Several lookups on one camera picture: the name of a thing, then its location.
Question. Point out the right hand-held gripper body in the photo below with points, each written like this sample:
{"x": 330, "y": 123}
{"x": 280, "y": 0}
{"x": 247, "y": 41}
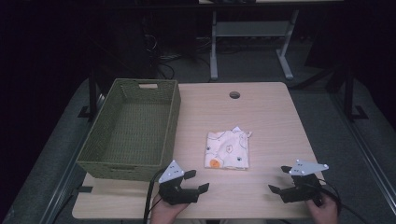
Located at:
{"x": 303, "y": 183}

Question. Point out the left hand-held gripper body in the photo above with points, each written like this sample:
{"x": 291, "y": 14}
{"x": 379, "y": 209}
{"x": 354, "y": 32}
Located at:
{"x": 177, "y": 190}

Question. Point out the person's right hand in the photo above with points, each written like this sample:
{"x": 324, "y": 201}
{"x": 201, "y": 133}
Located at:
{"x": 323, "y": 210}

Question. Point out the cream patterned cloth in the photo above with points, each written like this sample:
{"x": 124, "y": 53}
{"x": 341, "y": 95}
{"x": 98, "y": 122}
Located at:
{"x": 227, "y": 150}

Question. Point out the grey metal table frame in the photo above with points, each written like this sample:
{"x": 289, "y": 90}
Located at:
{"x": 249, "y": 40}

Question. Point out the person's left hand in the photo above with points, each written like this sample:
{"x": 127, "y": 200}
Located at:
{"x": 165, "y": 213}

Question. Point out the green woven basket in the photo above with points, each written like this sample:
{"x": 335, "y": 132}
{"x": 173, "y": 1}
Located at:
{"x": 134, "y": 130}

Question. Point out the black metal stand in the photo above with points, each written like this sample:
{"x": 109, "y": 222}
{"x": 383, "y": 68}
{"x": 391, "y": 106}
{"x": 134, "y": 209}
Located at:
{"x": 350, "y": 96}
{"x": 91, "y": 93}

